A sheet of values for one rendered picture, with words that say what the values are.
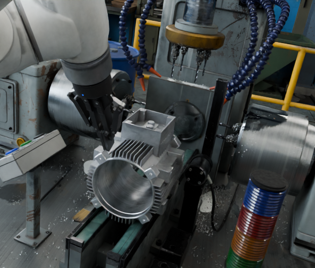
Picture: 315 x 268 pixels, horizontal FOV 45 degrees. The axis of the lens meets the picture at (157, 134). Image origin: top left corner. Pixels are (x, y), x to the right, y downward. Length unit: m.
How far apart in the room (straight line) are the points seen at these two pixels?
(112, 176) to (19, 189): 0.37
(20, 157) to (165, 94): 0.61
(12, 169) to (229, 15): 0.86
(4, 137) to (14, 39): 0.86
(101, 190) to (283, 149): 0.49
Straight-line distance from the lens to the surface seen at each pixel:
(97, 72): 0.67
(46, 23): 0.59
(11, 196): 1.24
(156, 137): 0.89
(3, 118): 1.37
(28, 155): 0.89
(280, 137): 1.07
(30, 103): 1.30
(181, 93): 1.29
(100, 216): 0.96
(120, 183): 1.02
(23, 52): 0.61
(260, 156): 1.07
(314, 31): 6.14
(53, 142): 0.96
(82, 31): 0.61
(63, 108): 1.24
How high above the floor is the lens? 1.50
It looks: 24 degrees down
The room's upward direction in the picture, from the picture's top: 9 degrees clockwise
